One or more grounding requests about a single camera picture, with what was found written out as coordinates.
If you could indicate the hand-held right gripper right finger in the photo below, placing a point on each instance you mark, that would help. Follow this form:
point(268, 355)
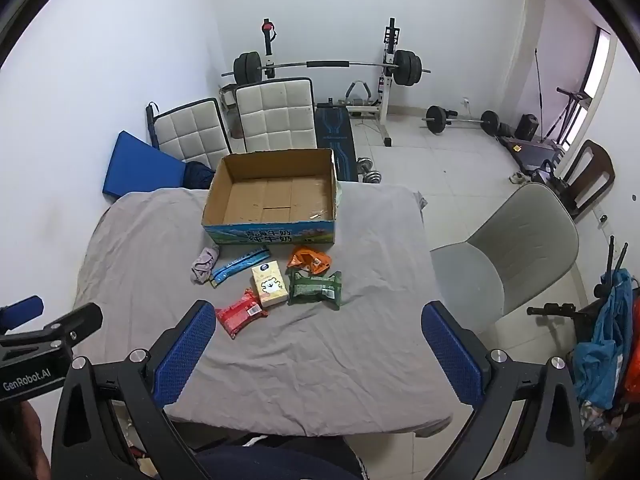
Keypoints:
point(452, 355)

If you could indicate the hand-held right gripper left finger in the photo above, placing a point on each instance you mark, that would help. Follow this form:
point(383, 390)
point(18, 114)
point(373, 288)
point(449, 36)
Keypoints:
point(184, 356)

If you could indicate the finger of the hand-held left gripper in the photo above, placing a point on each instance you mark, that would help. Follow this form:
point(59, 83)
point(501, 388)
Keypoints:
point(75, 322)
point(20, 310)

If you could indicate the red soft packet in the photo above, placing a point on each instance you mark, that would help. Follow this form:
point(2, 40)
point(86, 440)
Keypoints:
point(239, 312)

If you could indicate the pink cloth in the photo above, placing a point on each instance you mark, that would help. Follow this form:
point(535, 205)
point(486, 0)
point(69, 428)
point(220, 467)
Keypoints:
point(204, 265)

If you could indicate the blue soft packet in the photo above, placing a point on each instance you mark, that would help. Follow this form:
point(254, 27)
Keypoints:
point(240, 264)

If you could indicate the green soft packet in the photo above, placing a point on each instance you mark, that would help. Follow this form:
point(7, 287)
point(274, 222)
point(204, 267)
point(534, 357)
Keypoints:
point(316, 287)

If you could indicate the orange soft packet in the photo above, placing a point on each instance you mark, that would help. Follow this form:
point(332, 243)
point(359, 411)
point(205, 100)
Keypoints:
point(310, 260)

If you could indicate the cardboard box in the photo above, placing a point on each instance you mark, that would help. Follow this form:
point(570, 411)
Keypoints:
point(270, 200)

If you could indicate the person's left forearm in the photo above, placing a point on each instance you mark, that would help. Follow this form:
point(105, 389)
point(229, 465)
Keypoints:
point(32, 445)

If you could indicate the grey table cloth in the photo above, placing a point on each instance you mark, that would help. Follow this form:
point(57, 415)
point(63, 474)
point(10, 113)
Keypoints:
point(300, 360)

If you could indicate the grey shell chair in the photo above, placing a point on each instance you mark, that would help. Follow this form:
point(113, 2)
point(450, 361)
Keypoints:
point(525, 240)

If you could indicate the person's dark clothing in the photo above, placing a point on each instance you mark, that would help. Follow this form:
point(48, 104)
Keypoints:
point(280, 462)

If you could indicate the blue hanging cloth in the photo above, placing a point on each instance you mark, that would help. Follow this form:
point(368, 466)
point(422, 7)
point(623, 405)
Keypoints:
point(605, 340)

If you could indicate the blue foam mat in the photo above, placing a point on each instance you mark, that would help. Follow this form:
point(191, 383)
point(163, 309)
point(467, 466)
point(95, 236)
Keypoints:
point(140, 165)

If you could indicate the dark blue bag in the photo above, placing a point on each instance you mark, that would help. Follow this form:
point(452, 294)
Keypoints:
point(197, 175)

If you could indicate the black poles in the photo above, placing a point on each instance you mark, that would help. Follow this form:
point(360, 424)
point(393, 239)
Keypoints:
point(611, 265)

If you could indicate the white slipper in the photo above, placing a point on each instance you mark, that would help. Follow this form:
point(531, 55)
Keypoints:
point(520, 177)

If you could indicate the chrome dumbbell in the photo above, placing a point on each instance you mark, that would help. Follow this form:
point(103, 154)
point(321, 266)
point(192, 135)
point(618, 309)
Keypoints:
point(365, 163)
point(374, 176)

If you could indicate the black exercise machine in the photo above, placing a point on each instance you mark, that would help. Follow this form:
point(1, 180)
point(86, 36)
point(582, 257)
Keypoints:
point(535, 152)

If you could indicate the white padded chair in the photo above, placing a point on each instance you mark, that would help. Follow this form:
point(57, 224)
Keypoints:
point(275, 115)
point(192, 132)

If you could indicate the short barbell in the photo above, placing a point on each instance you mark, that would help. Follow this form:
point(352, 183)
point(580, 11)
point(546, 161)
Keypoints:
point(460, 121)

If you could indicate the brown wooden chair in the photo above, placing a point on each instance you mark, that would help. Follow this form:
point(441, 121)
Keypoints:
point(600, 170)

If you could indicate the black box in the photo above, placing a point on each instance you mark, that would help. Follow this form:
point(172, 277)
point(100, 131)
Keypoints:
point(526, 127)

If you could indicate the black weight bench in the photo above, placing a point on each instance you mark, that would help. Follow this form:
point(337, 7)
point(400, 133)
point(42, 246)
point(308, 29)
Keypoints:
point(335, 140)

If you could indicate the white barbell rack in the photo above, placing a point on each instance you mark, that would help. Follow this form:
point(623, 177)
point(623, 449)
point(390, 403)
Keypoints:
point(385, 100)

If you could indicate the long barbell with black plates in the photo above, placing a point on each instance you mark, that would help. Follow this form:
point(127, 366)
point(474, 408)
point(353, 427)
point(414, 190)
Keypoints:
point(330, 64)

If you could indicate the window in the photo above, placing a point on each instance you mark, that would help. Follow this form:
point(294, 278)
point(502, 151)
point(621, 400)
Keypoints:
point(599, 60)

